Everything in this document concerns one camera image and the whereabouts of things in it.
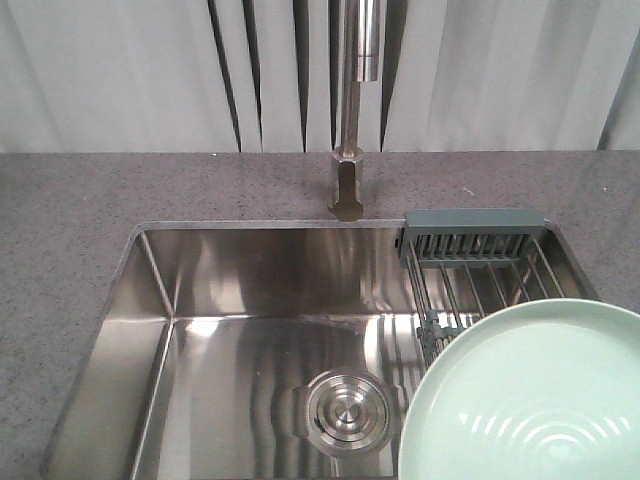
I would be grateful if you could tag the round steel sink drain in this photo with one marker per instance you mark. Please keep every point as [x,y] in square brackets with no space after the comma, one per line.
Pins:
[345,412]

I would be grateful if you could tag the grey metal dish drying rack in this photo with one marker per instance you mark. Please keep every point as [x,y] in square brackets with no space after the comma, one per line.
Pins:
[466,264]

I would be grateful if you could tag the white pleated curtain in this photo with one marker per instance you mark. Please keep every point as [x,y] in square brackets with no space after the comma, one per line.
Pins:
[264,76]

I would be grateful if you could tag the light green round plate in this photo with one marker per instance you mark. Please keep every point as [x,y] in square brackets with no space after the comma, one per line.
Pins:
[543,390]

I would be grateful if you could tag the stainless steel sink basin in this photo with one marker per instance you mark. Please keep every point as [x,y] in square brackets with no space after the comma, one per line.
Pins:
[210,325]

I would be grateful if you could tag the stainless steel faucet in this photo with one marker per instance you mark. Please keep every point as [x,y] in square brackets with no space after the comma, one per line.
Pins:
[361,55]

